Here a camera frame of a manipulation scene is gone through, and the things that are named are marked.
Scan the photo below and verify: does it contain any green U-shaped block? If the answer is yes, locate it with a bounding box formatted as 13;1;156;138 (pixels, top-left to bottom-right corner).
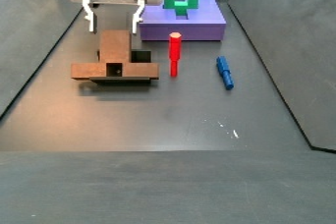
162;0;198;16

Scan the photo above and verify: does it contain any red peg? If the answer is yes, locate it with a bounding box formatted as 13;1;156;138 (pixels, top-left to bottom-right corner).
169;32;181;77

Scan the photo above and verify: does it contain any black angle fixture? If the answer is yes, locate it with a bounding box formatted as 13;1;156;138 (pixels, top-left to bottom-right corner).
89;49;158;84

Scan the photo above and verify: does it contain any blue peg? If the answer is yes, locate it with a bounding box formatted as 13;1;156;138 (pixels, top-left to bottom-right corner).
216;56;233;90

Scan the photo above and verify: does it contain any purple base block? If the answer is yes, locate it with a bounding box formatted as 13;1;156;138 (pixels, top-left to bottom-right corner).
138;0;225;41

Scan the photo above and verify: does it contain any brown T-shaped block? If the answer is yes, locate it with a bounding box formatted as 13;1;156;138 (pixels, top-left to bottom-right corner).
69;29;160;81

